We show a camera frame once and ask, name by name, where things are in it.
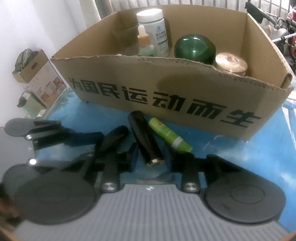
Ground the black oblong case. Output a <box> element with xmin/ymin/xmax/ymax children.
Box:
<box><xmin>95</xmin><ymin>126</ymin><xmax>130</xmax><ymax>156</ymax></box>

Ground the green lip balm tube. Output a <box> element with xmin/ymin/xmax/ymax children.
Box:
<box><xmin>148</xmin><ymin>118</ymin><xmax>193</xmax><ymax>153</ymax></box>

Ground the black cylindrical flashlight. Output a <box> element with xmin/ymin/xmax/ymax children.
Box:
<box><xmin>128</xmin><ymin>110</ymin><xmax>164</xmax><ymax>167</ymax></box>

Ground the amber dropper bottle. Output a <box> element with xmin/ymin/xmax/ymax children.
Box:
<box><xmin>137</xmin><ymin>25</ymin><xmax>154</xmax><ymax>57</ymax></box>

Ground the gold ribbed round jar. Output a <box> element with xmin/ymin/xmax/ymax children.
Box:
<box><xmin>215</xmin><ymin>52</ymin><xmax>248</xmax><ymax>76</ymax></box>

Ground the dark green round jar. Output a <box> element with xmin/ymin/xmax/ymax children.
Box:
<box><xmin>174</xmin><ymin>34</ymin><xmax>216</xmax><ymax>65</ymax></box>

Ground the small cardboard box on floor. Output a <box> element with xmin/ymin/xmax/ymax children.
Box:
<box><xmin>12</xmin><ymin>49</ymin><xmax>66</xmax><ymax>108</ymax></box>

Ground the brown cardboard box with print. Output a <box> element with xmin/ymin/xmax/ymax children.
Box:
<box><xmin>52</xmin><ymin>5</ymin><xmax>293</xmax><ymax>140</ymax></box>

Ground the white supplement bottle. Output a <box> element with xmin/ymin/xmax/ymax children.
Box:
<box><xmin>136</xmin><ymin>8</ymin><xmax>169</xmax><ymax>57</ymax></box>

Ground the black folding wheelchair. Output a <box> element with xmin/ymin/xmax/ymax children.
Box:
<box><xmin>245</xmin><ymin>1</ymin><xmax>295</xmax><ymax>62</ymax></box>

